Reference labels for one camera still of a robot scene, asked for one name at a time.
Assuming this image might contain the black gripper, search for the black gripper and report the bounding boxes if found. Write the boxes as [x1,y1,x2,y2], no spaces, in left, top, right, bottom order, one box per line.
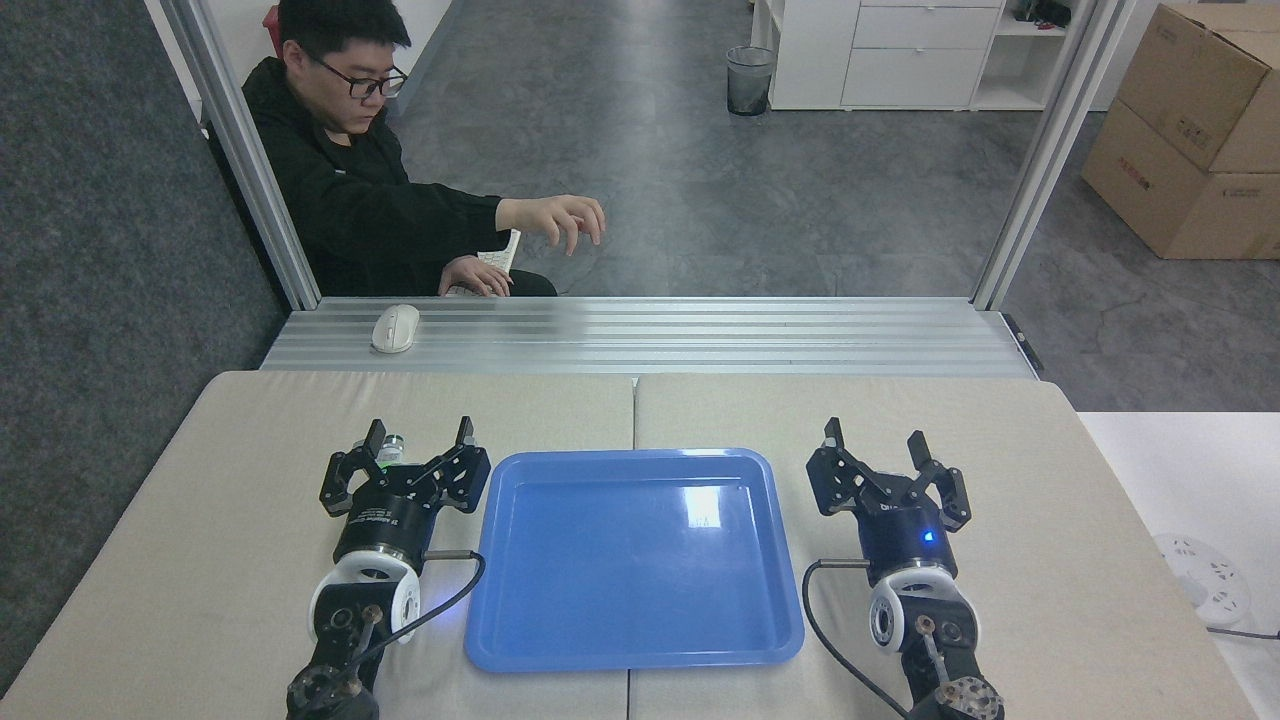
[806,417,973,587]
[319,416,492,569]

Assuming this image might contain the blue plastic tray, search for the blue plastic tray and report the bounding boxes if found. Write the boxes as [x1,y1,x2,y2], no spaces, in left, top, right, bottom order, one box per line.
[464,448,806,673]

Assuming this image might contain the person's right hand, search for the person's right hand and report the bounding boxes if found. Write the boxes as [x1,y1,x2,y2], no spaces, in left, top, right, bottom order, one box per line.
[438,256,513,298]

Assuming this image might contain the person's left hand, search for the person's left hand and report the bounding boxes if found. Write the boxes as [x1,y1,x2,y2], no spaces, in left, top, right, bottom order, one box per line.
[497,195,607,257]

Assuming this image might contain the white computer mouse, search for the white computer mouse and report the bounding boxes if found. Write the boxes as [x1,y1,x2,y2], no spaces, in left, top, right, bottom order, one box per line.
[371,304,422,354]

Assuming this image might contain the grooved aluminium platform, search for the grooved aluminium platform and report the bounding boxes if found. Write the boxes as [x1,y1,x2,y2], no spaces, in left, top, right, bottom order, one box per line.
[260,296,1038,379]

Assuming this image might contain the white keyboard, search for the white keyboard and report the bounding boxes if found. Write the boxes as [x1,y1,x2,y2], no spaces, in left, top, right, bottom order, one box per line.
[445,229,522,298]

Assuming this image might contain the person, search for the person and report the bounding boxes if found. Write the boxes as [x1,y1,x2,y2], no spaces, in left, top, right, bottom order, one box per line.
[207,0,607,298]

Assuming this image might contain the white power strip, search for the white power strip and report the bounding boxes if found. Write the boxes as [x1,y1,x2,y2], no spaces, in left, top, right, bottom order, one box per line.
[1152,533,1252,629]

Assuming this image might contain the black glasses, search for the black glasses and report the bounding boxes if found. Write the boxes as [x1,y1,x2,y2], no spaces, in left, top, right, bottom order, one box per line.
[300,45,409,100]

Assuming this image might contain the large cardboard box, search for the large cardboard box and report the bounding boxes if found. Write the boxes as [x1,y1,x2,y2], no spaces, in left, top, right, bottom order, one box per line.
[1081,98,1280,261]

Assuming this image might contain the white drawer cabinet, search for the white drawer cabinet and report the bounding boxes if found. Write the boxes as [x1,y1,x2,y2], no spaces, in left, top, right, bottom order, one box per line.
[750,0,1101,112]

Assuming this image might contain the grey mesh waste bin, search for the grey mesh waste bin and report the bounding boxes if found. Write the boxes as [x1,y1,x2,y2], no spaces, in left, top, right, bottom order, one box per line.
[726,46,777,117]

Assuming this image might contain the small cardboard box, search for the small cardboard box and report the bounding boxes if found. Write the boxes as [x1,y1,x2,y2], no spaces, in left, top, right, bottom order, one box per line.
[1115,3,1280,176]

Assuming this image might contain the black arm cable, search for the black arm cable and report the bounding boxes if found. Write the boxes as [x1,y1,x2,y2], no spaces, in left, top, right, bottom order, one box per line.
[340,548,488,671]
[801,558,913,720]

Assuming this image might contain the black platform bracket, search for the black platform bracket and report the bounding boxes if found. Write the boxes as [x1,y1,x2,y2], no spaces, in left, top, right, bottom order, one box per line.
[1000,313,1044,373]

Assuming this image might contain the silver aluminium post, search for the silver aluminium post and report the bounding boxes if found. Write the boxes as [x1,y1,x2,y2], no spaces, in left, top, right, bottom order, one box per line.
[970,0,1137,312]
[160,0,322,311]

